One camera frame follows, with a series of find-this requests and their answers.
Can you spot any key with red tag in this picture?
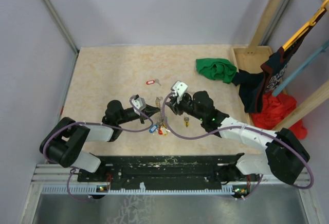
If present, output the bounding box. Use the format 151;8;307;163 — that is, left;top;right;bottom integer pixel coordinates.
146;79;161;86

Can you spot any dark navy shirt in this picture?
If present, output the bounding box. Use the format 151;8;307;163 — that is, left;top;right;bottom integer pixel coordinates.
232;30;309;114

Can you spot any red cloth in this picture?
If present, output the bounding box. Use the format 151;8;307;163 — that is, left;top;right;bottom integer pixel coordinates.
251;92;297;129

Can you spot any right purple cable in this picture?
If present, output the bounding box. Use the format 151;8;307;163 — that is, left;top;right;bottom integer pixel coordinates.
163;91;315;200

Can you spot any light blue hanger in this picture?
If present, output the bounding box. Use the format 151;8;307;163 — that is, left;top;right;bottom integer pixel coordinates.
272;40;328;97

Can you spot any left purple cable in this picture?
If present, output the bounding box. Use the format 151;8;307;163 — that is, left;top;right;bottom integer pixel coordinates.
42;95;155;203

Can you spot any yellow hanger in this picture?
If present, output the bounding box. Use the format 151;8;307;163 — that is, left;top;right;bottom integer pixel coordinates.
282;0;328;51

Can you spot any grey corner wall post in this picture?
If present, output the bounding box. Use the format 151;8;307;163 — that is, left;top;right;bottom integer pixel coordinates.
42;0;80;54

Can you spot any wooden rack frame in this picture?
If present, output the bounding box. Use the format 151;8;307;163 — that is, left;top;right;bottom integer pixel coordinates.
231;0;328;129

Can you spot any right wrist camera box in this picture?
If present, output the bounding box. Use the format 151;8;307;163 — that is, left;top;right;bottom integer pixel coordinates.
171;81;188;104

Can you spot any green cloth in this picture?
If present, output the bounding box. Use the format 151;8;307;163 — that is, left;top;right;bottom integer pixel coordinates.
196;58;237;84

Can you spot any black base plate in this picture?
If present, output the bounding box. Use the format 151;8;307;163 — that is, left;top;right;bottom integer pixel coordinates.
78;153;248;191

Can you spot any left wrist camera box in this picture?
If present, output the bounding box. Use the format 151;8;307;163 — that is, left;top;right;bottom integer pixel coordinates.
129;96;147;113

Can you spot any large keyring with tagged keys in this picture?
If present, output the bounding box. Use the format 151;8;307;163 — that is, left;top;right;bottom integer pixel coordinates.
149;97;170;136

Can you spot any key with yellow tag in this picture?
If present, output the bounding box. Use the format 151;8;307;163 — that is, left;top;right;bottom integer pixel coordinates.
184;117;190;127

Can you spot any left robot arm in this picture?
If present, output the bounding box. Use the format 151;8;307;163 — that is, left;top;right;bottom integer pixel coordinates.
39;95;160;181

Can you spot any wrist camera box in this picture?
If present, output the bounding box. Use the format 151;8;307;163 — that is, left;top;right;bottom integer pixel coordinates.
129;96;147;113
171;81;188;104

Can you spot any aluminium rail frame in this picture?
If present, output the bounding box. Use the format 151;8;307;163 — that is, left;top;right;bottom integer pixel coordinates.
19;134;319;224

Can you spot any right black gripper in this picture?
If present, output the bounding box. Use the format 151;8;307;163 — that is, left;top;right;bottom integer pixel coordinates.
166;93;205;121

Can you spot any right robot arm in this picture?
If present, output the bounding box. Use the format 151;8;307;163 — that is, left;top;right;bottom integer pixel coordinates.
163;91;314;189

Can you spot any purple cable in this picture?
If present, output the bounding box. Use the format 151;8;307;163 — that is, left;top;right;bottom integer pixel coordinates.
42;95;155;203
163;91;315;200

